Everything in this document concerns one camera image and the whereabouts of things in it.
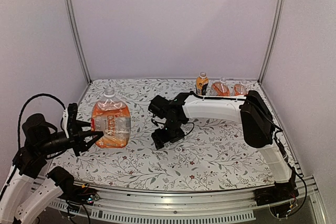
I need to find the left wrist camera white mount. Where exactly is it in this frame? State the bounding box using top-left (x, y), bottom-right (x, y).
top-left (61, 103), bottom-right (78, 139)

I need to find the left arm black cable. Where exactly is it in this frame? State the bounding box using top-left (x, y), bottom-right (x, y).
top-left (17, 92), bottom-right (66, 154)

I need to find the aluminium corner post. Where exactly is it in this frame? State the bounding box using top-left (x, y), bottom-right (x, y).
top-left (258, 0), bottom-right (285, 85)
top-left (64, 0), bottom-right (92, 84)

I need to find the orange tea bottle front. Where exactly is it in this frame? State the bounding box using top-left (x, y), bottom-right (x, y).
top-left (233, 80), bottom-right (248, 96)

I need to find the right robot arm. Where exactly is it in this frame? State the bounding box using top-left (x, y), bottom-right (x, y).
top-left (148, 90), bottom-right (299, 205)

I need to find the floral tablecloth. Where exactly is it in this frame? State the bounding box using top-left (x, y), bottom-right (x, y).
top-left (50, 79), bottom-right (294, 191)

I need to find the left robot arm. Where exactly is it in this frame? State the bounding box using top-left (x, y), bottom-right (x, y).
top-left (1, 113), bottom-right (103, 223)

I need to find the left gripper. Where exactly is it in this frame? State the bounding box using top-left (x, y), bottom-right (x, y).
top-left (37, 120), bottom-right (103, 156)

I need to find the left aluminium corner post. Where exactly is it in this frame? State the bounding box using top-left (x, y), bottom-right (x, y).
top-left (64, 0), bottom-right (92, 84)

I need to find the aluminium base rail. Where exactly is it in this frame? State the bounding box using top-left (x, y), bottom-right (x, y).
top-left (25, 175), bottom-right (329, 224)

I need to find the milk tea bottle dark label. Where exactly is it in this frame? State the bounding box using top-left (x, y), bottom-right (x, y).
top-left (195, 72), bottom-right (209, 95)

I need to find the right aluminium corner post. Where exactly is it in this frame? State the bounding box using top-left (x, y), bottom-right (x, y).
top-left (258, 0), bottom-right (285, 85)

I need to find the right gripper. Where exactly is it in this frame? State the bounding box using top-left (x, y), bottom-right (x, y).
top-left (151, 119), bottom-right (184, 150)

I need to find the orange tea bottle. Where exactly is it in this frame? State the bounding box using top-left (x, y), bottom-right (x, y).
top-left (233, 80), bottom-right (248, 96)
top-left (91, 87), bottom-right (131, 148)
top-left (208, 77), bottom-right (230, 97)

